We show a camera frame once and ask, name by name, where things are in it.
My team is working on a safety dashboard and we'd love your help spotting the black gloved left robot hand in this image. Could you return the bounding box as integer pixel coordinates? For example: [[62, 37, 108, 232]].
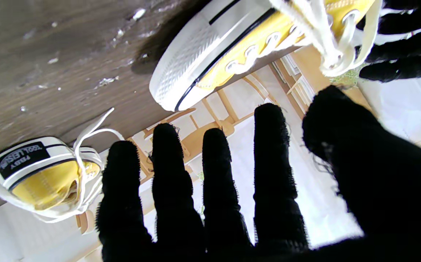
[[356, 0, 421, 83]]

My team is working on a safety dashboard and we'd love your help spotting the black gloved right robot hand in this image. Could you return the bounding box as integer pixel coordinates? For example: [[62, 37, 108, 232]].
[[96, 86, 421, 262]]

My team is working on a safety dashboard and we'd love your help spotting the printed room scene backdrop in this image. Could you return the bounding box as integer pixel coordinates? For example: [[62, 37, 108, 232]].
[[0, 47, 421, 262]]

